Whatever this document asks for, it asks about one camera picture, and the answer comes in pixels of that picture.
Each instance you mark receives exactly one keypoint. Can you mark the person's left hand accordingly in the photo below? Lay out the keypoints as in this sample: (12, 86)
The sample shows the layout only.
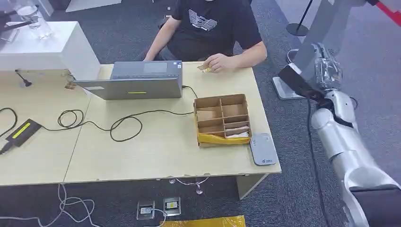
(221, 62)

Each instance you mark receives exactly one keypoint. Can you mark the person's right hand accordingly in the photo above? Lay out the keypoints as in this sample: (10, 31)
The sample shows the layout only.
(149, 57)

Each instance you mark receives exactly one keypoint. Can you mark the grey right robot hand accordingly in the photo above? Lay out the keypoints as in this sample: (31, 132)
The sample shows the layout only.
(327, 70)

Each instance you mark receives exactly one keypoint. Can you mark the golden card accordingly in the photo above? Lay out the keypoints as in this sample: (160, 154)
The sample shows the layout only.
(203, 67)

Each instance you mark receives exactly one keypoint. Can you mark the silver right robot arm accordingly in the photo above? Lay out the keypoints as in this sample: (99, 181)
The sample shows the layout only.
(347, 147)

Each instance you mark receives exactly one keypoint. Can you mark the person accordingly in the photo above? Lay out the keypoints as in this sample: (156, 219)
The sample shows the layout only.
(213, 34)

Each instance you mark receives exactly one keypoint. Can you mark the grey laptop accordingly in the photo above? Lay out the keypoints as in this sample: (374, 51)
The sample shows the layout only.
(141, 88)

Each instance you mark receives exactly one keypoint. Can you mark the grey kiosk stand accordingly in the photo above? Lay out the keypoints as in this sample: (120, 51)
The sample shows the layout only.
(332, 25)

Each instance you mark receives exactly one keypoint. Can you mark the wooden card box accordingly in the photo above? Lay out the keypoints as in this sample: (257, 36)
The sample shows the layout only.
(233, 109)

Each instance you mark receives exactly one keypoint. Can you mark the white card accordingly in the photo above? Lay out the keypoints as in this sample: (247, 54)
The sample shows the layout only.
(237, 135)

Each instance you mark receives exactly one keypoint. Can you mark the yellow tape strip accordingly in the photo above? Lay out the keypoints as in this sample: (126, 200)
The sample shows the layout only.
(219, 139)

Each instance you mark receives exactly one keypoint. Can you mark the white platform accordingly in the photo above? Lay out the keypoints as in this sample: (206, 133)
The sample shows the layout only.
(92, 3)

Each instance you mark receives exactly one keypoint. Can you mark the red barrier belt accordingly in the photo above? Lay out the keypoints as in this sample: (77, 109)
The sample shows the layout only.
(390, 12)

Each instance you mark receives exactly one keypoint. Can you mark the grey card reader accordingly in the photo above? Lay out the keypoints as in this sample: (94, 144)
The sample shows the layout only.
(263, 150)

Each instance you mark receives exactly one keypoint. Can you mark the white cabinet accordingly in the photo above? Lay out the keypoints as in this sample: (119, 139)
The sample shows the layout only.
(47, 51)

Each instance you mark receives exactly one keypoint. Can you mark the clear glass container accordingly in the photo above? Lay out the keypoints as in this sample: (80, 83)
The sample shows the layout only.
(34, 22)

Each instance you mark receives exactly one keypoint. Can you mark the small black antenna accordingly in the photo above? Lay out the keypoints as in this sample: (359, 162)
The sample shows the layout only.
(26, 83)

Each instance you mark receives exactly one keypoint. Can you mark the pale desk leg panel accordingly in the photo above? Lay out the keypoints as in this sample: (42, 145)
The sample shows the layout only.
(247, 185)

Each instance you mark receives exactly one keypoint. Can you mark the black power adapter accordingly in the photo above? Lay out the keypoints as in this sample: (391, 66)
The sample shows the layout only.
(23, 131)

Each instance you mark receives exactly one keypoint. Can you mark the yellow plastic bag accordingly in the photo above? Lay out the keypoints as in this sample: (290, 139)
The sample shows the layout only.
(203, 222)

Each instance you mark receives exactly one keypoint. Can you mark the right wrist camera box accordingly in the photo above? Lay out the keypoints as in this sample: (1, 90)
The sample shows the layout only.
(299, 83)

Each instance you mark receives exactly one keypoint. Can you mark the black stanchion post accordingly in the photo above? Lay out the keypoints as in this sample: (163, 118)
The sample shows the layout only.
(297, 29)

